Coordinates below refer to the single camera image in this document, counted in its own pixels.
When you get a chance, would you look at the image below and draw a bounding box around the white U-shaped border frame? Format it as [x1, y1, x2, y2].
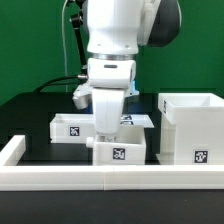
[0, 135, 224, 191]

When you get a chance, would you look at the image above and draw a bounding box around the white drawer cabinet box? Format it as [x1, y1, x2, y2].
[157, 93, 224, 165]

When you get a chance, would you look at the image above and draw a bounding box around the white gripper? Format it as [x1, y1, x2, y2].
[88, 58, 136, 136]

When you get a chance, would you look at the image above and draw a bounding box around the white drawer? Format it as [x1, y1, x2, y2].
[50, 114, 95, 144]
[86, 125, 146, 166]

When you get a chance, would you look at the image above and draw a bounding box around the paper sheet with markers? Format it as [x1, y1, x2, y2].
[121, 114, 154, 128]

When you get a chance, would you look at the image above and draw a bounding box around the grey thin cable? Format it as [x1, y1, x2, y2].
[61, 0, 71, 94]

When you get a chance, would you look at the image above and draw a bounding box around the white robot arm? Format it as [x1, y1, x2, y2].
[73, 0, 181, 136]

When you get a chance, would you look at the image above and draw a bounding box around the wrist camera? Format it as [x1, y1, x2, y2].
[73, 83, 92, 110]

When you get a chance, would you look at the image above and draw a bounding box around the black cable bundle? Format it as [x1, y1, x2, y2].
[33, 13, 92, 98]

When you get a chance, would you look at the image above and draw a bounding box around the white front drawer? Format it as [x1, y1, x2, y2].
[86, 125, 146, 166]

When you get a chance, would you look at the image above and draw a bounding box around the white rear drawer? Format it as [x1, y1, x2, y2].
[50, 114, 95, 144]

